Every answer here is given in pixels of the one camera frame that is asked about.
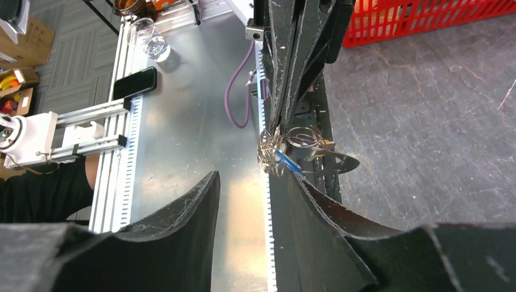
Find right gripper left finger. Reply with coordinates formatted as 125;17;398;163
1;171;220;291

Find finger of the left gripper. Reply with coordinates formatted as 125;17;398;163
263;1;302;129
282;1;355;129

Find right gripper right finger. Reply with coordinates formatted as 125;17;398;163
288;175;515;291

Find blue key tag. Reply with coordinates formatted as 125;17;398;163
274;150;305;178

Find red plastic basket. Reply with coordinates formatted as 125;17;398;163
343;0;515;48

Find clear drinking glass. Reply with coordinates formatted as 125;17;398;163
128;18;171;63

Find person in black shirt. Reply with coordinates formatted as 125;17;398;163
1;155;100;223

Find black smartphone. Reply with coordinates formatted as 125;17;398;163
113;66;158;100

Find cardboard box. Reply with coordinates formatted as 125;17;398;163
1;15;55;70

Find aluminium rail frame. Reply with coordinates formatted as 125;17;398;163
36;0;283;292

